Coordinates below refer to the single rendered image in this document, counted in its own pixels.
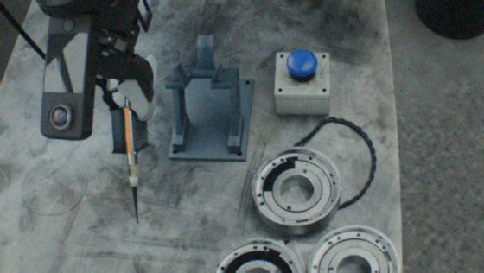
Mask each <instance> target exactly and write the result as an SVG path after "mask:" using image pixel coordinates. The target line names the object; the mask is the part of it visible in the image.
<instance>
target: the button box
mask: <svg viewBox="0 0 484 273"><path fill-rule="evenodd" d="M290 54H291V53H277V64H276V79H275V103H276V112H277V115H329V114H330V89H331V86H330V82H329V81H330V75H329V53H324V54H313V55H315V56H316V57H317V59H318V67H317V68H316V70H315V71H314V72H313V73H312V74H310V75H307V76H296V75H294V74H292V73H291V72H290V71H289V70H288V68H287V60H286V58H288V57H287V56H289V55H290Z"/></svg>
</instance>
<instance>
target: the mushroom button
mask: <svg viewBox="0 0 484 273"><path fill-rule="evenodd" d="M287 57H288V58H286V60H287V68H288V70H289V71H290V72H291V73H292V74H294V75H296V76H307V75H310V74H312V73H313V72H314V71H315V70H316V68H317V67H318V59H317V57H316V56H315V55H313V54H312V52H311V51H309V50H307V49H297V50H295V51H293V52H292V53H291V54H290V55H289V56H287Z"/></svg>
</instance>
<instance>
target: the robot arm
mask: <svg viewBox="0 0 484 273"><path fill-rule="evenodd" d="M34 1H36V2H37V4H38V5H39V7H40V8H41V10H42V12H43V13H44V14H45V15H48V16H49V21H48V36H47V49H46V58H45V63H44V78H43V93H42V98H41V121H40V132H41V133H42V135H44V136H45V137H46V138H50V139H60V140H70V141H80V140H86V139H87V138H88V137H90V136H91V135H92V125H93V111H94V108H95V109H97V110H98V111H101V112H103V113H104V114H105V115H106V116H107V117H111V110H113V109H116V108H118V107H119V105H118V104H117V103H116V102H115V101H114V100H113V99H114V97H113V94H112V93H111V92H110V84H111V79H114V80H116V81H118V87H117V89H118V90H119V93H120V94H121V95H123V96H124V97H126V98H127V99H128V100H129V101H130V102H131V109H133V110H134V111H135V112H136V114H137V120H140V121H149V120H150V118H151V116H152V114H153V111H154V108H155V94H156V93H155V91H154V89H155V82H156V59H155V57H154V56H153V55H151V54H150V55H149V56H148V57H147V58H146V59H145V58H144V57H142V56H140V55H139V54H138V53H136V54H134V48H135V47H136V44H137V38H138V36H139V33H140V27H139V26H138V24H137V22H138V21H139V20H140V24H141V25H142V27H143V30H144V32H148V29H149V26H150V21H151V19H152V17H153V14H152V12H151V9H150V7H149V5H148V3H147V1H146V0H142V2H143V5H144V8H145V9H146V11H147V12H146V15H145V18H144V19H143V16H142V14H141V12H140V10H139V8H138V4H139V0H34Z"/></svg>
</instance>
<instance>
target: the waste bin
mask: <svg viewBox="0 0 484 273"><path fill-rule="evenodd" d="M415 7H416V11H417V15H418V16H419V18H420V19H421V21H422V22H423V23H424V24H425V25H426V27H428V28H429V29H431V30H433V31H435V32H437V33H438V34H440V35H443V36H445V37H448V38H455V39H462V40H463V39H468V38H472V37H476V36H478V35H480V34H482V32H484V0H415Z"/></svg>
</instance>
